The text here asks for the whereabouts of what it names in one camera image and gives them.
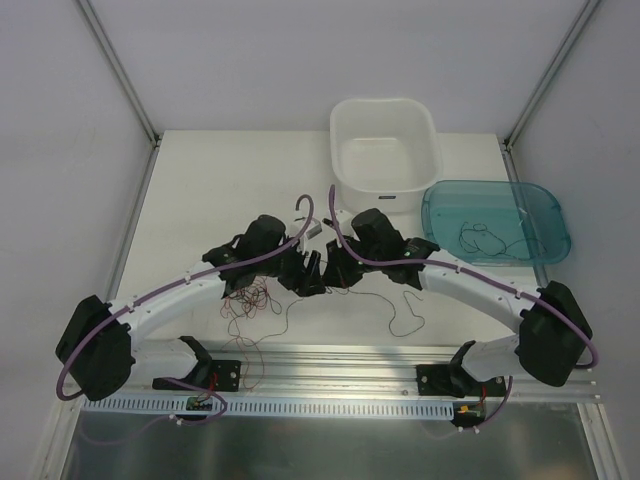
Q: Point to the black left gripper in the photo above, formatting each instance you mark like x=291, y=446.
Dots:
x=294, y=273

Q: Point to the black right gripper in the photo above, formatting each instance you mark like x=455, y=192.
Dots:
x=341, y=270

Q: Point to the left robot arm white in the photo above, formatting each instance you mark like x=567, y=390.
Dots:
x=96, y=349

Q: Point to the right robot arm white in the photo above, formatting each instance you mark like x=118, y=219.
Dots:
x=549, y=332

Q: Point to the white plastic tub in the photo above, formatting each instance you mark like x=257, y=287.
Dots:
x=385, y=153

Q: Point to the teal transparent plastic bin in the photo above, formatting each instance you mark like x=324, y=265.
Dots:
x=496, y=223

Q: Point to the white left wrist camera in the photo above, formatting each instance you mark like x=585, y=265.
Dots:
x=312, y=230

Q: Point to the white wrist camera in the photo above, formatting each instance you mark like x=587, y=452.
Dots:
x=312, y=230
x=343, y=219

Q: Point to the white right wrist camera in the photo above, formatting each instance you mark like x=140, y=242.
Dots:
x=343, y=219

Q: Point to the white slotted cable duct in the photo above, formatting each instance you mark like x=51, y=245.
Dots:
x=193, y=405

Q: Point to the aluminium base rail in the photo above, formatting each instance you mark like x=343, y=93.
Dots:
x=335, y=371

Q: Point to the aluminium frame post left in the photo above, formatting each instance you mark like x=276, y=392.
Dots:
x=96, y=28

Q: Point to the aluminium frame post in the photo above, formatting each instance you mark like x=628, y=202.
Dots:
x=96, y=28
x=560, y=56

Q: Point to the aluminium frame post right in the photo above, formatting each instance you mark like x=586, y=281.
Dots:
x=560, y=56

